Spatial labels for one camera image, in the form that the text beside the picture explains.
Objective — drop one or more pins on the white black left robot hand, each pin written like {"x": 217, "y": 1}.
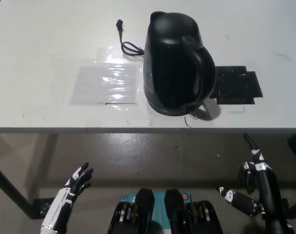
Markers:
{"x": 65, "y": 197}

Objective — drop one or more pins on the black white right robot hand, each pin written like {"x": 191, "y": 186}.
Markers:
{"x": 267, "y": 190}

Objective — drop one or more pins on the black electric kettle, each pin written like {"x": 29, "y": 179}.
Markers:
{"x": 172, "y": 73}

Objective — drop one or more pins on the black robot body teal tops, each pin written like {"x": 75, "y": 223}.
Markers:
{"x": 143, "y": 202}

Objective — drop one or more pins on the black table leg with foot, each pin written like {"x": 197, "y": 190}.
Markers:
{"x": 9, "y": 190}
{"x": 295, "y": 146}

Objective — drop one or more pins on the large transparent plastic sheet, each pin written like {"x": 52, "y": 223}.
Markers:
{"x": 104, "y": 85}

